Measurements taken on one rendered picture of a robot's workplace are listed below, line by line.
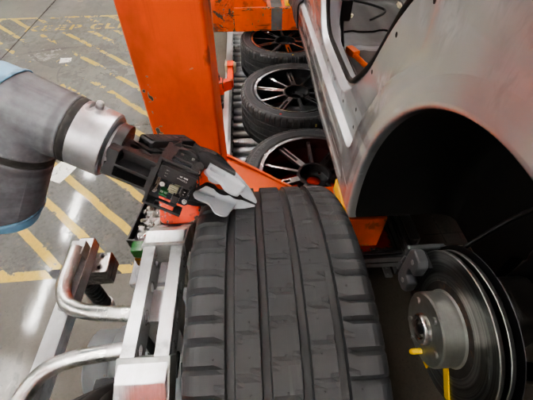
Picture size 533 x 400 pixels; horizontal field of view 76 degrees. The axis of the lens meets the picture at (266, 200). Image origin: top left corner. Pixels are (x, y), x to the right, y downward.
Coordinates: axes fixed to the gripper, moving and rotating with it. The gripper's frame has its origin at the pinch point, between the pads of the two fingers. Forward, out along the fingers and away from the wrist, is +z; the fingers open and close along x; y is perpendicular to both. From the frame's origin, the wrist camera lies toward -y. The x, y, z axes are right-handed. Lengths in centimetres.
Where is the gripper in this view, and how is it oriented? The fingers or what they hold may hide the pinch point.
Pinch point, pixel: (247, 198)
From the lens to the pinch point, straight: 53.2
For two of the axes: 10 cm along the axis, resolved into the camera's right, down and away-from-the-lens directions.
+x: 4.6, -8.1, -3.6
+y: 0.5, 4.3, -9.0
